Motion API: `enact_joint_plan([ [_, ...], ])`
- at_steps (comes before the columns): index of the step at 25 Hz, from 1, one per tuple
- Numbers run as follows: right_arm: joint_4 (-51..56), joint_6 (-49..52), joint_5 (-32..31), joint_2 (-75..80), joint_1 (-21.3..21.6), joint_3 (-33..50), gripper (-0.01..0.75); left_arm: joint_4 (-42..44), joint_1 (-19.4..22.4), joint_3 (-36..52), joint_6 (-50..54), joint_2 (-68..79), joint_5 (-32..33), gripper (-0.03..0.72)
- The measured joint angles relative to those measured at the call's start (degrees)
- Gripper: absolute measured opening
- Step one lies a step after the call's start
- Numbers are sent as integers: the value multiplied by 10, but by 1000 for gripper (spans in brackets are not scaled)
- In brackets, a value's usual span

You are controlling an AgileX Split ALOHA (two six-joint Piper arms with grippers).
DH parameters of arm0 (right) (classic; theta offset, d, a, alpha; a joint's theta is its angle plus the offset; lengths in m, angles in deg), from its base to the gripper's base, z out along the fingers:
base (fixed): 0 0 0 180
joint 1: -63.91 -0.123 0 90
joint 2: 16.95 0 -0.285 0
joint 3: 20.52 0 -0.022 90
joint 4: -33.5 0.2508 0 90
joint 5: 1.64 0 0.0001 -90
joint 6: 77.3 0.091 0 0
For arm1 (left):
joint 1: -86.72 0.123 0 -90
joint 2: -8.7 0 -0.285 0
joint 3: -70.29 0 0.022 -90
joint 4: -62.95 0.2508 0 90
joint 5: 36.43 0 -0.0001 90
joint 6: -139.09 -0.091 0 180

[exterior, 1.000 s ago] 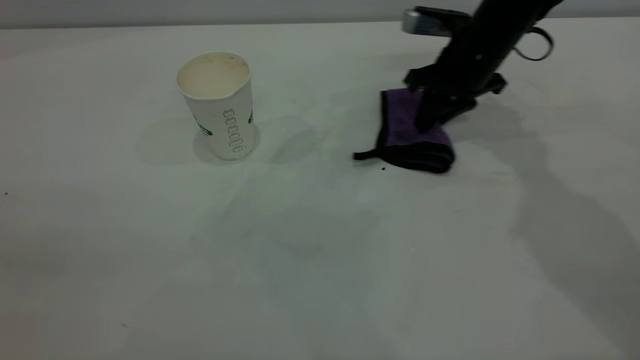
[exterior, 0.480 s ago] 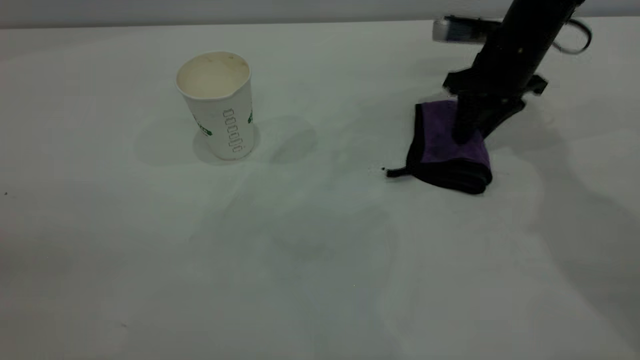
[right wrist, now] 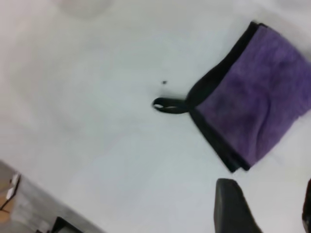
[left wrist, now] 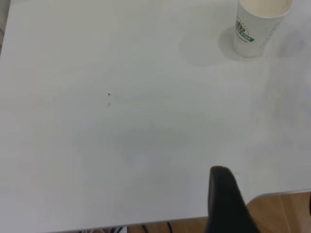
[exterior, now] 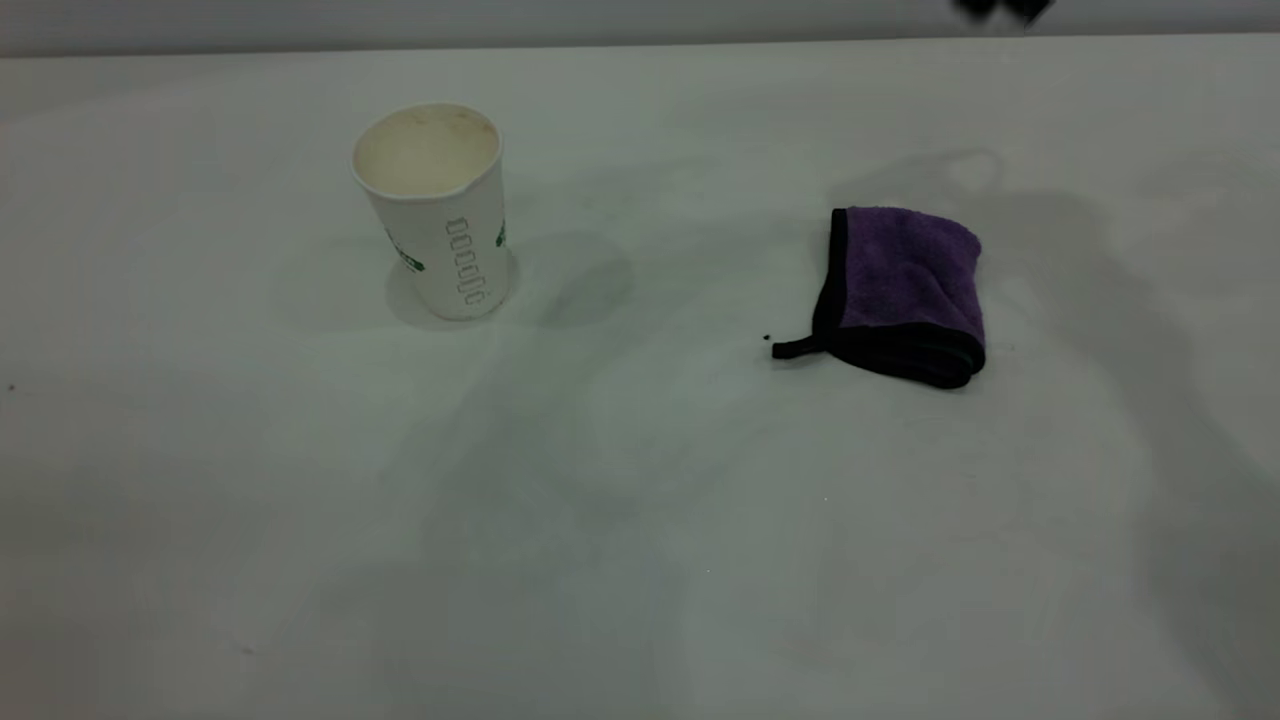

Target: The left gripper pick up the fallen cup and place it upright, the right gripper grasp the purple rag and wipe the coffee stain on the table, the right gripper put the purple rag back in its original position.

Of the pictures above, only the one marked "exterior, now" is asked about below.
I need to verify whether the purple cloth with black trim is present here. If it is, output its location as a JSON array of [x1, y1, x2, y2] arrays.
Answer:
[[771, 206, 989, 391]]

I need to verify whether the white paper coffee cup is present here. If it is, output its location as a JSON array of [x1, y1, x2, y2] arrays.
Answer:
[[350, 102, 512, 323]]

